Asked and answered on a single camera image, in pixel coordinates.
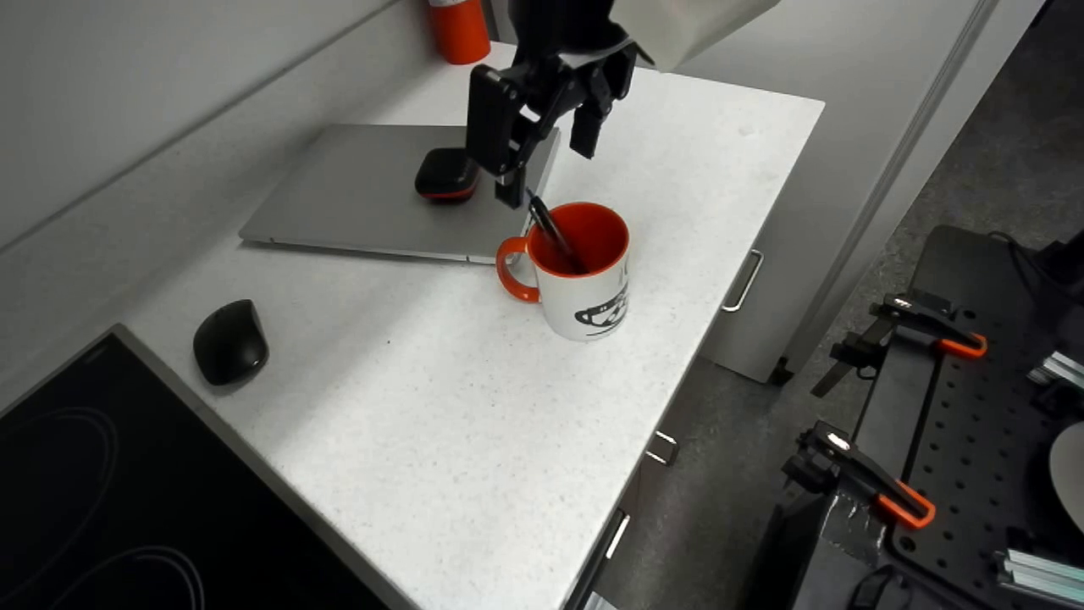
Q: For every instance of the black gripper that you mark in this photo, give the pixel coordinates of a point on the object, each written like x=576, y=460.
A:
x=553, y=80

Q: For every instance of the dark ballpoint pen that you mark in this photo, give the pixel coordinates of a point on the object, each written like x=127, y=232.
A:
x=555, y=239

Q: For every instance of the white mug orange interior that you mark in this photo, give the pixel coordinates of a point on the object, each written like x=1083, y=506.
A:
x=588, y=295

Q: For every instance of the black red earbud case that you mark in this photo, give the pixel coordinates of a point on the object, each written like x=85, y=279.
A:
x=444, y=174

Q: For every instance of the orange cup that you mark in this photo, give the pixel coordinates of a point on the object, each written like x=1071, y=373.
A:
x=454, y=31

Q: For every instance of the grey closed laptop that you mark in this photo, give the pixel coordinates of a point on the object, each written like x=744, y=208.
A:
x=349, y=192

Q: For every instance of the grey kitchen cabinet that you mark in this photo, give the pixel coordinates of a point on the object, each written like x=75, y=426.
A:
x=755, y=293

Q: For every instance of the black computer mouse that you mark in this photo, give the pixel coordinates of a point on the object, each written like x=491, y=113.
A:
x=227, y=339

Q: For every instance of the black orange bar clamp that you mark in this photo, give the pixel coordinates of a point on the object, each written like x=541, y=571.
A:
x=919, y=327
x=865, y=476

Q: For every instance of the black perforated robot table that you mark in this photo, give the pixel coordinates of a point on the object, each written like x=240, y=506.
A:
x=959, y=442

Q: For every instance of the black induction cooktop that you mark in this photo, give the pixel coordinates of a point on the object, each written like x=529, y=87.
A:
x=122, y=495

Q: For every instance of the silver aluminium profile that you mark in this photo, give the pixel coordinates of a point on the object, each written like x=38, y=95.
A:
x=1039, y=573
x=1062, y=370

